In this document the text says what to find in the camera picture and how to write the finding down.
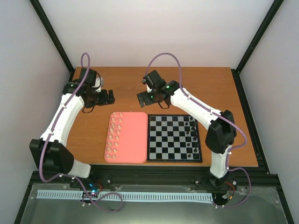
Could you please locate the pink plastic tray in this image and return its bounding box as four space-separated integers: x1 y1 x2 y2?
104 112 148 164

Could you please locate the black and grey chessboard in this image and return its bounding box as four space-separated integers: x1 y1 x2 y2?
147 114 203 163

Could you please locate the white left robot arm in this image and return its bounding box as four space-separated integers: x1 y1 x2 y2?
29 82 115 188

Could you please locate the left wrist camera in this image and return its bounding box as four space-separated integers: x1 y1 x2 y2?
80 69 103 92

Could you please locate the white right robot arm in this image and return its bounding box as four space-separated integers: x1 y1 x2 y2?
137 78 236 188

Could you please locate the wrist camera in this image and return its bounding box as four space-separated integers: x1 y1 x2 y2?
80 69 103 92
142 70 166 92

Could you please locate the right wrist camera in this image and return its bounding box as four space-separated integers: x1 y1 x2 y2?
142 70 166 92

